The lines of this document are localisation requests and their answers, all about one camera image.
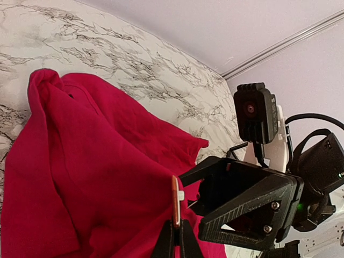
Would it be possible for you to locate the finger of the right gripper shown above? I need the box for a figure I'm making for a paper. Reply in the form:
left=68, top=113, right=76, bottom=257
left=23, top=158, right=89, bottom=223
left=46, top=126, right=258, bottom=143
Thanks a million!
left=179, top=156, right=271, bottom=188

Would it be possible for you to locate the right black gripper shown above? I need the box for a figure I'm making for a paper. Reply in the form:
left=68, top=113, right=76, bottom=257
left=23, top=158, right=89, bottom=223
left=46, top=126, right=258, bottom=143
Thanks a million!
left=198, top=163, right=336, bottom=246

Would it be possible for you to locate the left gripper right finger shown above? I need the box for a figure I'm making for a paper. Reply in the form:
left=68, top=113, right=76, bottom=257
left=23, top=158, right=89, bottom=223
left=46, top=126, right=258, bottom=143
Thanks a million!
left=178, top=220, right=205, bottom=258

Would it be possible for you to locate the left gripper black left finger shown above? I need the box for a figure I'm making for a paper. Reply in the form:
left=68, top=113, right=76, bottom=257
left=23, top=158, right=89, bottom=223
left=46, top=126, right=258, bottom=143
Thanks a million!
left=150, top=220, right=176, bottom=258

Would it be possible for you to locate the brown round brooch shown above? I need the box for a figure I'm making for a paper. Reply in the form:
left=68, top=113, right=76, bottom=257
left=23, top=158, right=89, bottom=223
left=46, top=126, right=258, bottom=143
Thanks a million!
left=171, top=176, right=185, bottom=229

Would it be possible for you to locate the red t-shirt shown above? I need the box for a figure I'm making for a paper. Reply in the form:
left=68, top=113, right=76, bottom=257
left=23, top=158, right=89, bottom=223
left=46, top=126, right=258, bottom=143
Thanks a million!
left=0, top=69, right=228, bottom=258

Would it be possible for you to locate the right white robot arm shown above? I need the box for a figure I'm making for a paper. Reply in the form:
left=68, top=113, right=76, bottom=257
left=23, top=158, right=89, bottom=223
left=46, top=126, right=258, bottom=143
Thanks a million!
left=180, top=129, right=343, bottom=257

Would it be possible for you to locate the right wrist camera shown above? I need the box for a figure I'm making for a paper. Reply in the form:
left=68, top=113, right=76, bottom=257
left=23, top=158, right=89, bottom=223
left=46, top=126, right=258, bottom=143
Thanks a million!
left=232, top=82, right=290, bottom=173

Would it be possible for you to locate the right aluminium frame post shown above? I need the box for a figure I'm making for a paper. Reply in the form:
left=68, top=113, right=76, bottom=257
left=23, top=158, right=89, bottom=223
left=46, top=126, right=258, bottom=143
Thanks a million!
left=221, top=10, right=343, bottom=81

